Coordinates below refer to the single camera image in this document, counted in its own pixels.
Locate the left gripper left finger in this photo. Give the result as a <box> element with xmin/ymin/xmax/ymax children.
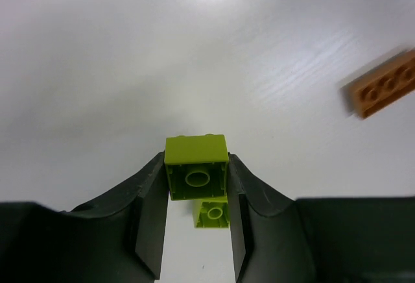
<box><xmin>1</xmin><ymin>153</ymin><xmax>169</xmax><ymax>282</ymax></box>

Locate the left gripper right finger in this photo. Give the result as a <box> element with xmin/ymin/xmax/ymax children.
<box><xmin>228</xmin><ymin>154</ymin><xmax>414</xmax><ymax>282</ymax></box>

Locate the lime green lego brick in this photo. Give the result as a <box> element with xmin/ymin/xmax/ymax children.
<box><xmin>164</xmin><ymin>134</ymin><xmax>229</xmax><ymax>201</ymax></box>

